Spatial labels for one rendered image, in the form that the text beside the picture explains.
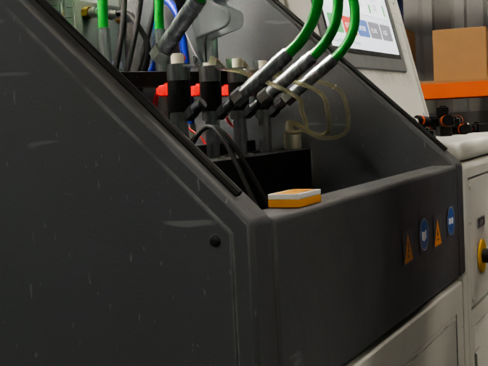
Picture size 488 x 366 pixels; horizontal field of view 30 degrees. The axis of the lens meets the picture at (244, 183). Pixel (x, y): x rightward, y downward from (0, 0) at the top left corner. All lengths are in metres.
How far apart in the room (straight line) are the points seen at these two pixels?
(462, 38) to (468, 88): 0.37
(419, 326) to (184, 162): 0.50
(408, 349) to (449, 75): 5.33
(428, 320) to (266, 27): 0.52
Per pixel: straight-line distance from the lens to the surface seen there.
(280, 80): 1.21
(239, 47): 1.42
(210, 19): 1.07
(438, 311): 1.21
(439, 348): 1.22
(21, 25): 0.79
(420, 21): 7.63
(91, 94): 0.75
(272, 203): 0.79
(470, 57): 6.34
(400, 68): 1.94
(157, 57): 1.00
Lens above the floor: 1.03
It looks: 4 degrees down
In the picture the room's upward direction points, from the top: 3 degrees counter-clockwise
